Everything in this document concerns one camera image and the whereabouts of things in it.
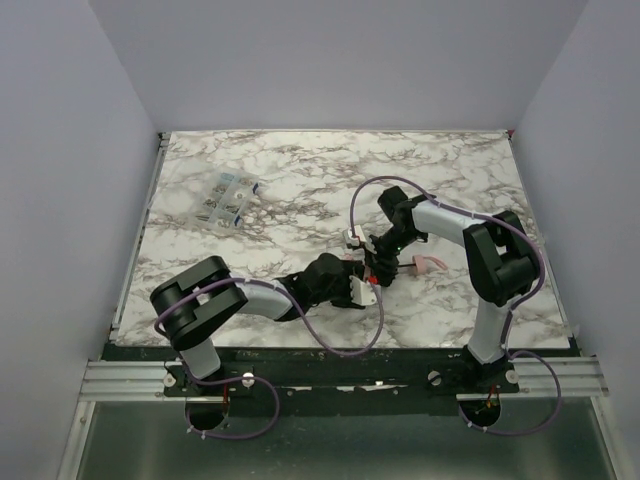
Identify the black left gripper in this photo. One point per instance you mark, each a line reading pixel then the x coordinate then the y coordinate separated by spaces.
pixel 357 276

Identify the clear plastic organizer box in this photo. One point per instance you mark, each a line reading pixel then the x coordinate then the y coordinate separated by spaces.
pixel 223 199

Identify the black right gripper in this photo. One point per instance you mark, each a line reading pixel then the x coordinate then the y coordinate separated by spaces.
pixel 382 253

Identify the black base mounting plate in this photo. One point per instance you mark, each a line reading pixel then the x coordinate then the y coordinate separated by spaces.
pixel 254 382

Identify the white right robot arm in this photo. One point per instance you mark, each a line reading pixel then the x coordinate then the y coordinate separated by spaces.
pixel 504 266

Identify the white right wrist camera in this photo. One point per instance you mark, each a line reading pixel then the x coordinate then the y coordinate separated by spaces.
pixel 355 238

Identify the pink folding umbrella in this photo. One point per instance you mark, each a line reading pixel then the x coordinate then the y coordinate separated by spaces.
pixel 419 265

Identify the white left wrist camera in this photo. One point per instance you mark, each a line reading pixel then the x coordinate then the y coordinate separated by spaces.
pixel 363 294

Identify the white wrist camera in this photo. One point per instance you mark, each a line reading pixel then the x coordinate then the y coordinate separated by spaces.
pixel 355 238
pixel 363 294

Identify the aluminium frame rail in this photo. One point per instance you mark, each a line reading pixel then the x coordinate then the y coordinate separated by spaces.
pixel 311 183

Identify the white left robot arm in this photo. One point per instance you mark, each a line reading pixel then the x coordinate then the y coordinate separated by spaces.
pixel 194 304

